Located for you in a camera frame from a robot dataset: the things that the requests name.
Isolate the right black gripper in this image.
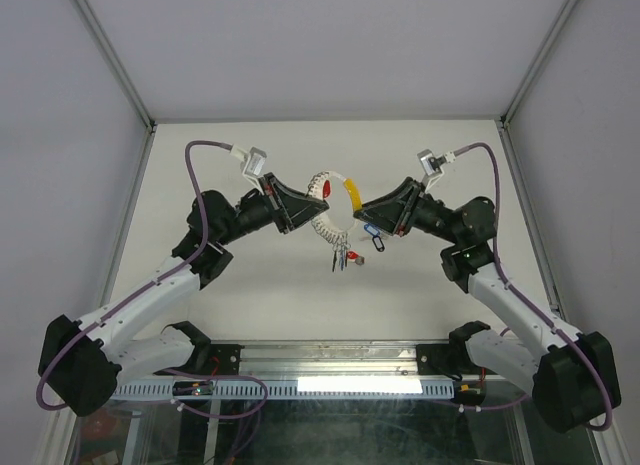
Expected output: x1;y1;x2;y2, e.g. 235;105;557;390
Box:
353;177;462;246

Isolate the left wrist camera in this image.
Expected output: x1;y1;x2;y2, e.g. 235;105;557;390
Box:
230;145;267;188

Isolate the red tagged key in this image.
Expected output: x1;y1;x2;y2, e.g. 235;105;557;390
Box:
346;250;365;266

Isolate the aluminium mounting rail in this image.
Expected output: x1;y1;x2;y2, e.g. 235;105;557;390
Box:
63;338;566;381

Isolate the blue tagged key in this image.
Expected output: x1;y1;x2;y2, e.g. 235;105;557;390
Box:
363;223;382;236

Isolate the white slotted cable duct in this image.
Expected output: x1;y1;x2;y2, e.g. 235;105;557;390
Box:
111;376;454;402

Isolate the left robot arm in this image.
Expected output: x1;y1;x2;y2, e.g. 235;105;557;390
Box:
36;173;329;417

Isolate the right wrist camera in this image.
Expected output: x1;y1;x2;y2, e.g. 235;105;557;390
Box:
417;149;456;191

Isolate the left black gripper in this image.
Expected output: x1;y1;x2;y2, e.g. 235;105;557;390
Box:
216;173;329;246

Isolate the left aluminium frame post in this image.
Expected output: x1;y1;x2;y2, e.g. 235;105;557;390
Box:
69;0;156;133

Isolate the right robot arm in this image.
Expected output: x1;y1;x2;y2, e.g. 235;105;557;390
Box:
354;178;621;433

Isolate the aluminium frame post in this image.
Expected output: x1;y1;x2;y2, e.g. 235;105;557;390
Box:
69;0;156;133
499;0;583;128

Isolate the right aluminium frame post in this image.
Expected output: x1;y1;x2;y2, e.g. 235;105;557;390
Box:
499;0;583;128

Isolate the keyring with yellow handle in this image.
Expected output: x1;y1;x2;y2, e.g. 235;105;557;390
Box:
305;170;363;249

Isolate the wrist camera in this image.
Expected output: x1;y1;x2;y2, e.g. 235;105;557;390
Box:
417;149;456;191
230;145;267;188

